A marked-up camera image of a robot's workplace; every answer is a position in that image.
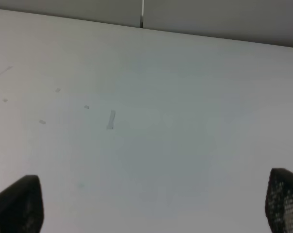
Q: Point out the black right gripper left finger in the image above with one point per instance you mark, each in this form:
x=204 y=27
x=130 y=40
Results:
x=21 y=206

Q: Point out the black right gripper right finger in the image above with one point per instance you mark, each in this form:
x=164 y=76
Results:
x=279 y=201

